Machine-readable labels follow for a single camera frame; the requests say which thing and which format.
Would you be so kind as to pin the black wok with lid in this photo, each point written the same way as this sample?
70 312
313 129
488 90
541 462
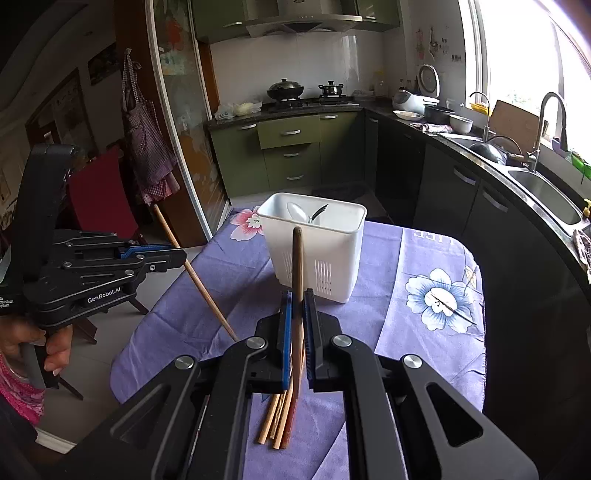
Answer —
284 90

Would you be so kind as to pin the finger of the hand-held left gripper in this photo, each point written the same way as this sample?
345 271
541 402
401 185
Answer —
166 262
147 250

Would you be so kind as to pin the narrow green cabinet door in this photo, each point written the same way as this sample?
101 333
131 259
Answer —
341 147

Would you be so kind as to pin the small steel pot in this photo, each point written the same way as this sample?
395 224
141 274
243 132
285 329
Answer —
330 90

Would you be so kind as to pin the white plate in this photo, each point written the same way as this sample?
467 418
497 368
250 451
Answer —
410 115

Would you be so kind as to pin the white rice cooker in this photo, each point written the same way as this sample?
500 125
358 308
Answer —
408 99

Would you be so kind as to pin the glass sliding door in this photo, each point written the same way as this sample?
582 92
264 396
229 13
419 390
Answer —
184 115

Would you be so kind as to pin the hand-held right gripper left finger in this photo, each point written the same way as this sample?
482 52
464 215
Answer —
287 344

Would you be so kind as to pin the wooden cutting board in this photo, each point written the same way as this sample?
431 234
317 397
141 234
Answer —
512 122

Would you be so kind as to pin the green upper cabinet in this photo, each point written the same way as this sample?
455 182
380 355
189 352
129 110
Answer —
221 21
376 14

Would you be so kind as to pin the small framed wall picture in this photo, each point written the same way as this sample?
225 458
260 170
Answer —
102 65

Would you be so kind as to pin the dark cooker inner pot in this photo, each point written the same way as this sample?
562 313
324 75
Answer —
438 115

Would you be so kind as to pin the open green drawer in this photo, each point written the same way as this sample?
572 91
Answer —
288 133

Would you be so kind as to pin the checkered apron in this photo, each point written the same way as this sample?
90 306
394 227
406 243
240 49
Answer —
147 138

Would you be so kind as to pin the white plastic bag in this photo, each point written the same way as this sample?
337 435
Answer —
225 113

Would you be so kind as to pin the red wooden chair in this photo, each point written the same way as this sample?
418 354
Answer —
101 194

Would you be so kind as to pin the dark brown wooden chopstick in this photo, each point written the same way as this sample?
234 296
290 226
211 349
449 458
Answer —
298 267
290 424

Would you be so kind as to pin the purple plastic holder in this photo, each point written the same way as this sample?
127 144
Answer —
559 146

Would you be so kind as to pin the large wall poster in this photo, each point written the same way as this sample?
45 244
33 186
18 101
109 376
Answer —
64 115

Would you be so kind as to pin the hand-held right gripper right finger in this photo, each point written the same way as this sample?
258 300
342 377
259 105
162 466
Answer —
309 344

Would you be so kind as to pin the tall steel faucet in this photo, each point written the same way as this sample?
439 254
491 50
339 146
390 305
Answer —
561 115

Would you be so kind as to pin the clear plastic container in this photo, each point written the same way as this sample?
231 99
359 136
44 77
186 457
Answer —
364 96

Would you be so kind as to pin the yellow oil bottle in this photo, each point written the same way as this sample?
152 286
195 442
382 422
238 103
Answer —
379 85

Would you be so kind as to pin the person's left hand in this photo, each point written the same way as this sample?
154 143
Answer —
57 353

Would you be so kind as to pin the dark kitchen cabinets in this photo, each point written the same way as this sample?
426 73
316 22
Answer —
443 194

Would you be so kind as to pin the black pan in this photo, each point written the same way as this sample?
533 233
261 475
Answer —
489 152

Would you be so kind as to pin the patterned rag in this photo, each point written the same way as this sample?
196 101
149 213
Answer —
582 251

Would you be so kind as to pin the steel sink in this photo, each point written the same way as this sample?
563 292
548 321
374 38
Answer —
545 194

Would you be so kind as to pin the steel range hood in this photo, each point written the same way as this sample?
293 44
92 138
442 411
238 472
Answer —
300 21

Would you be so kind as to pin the small steel faucet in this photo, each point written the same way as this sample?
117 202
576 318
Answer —
485 120

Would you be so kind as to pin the green plastic container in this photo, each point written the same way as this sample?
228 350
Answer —
581 164

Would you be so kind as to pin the dark floor mat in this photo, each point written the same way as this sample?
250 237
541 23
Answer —
339 190

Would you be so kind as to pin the white plastic utensil holder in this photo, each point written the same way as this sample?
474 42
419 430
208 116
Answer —
323 258

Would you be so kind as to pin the window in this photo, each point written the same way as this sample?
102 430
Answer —
517 50

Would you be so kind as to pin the purple floral tablecloth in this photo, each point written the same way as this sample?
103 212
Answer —
221 286

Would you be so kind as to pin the grey dishcloth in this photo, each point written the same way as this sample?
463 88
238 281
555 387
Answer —
429 127

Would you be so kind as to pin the gas stove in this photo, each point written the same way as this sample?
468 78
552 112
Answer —
314 104

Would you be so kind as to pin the person's left forearm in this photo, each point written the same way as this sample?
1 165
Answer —
18 401

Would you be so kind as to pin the bag of yellowish food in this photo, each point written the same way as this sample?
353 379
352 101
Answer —
247 108

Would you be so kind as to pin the small yellow item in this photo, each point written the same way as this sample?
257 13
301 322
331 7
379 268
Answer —
587 207

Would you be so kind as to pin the wide green cabinet door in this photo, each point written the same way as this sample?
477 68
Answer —
238 161

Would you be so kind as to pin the white bowl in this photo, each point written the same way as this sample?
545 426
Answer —
461 124

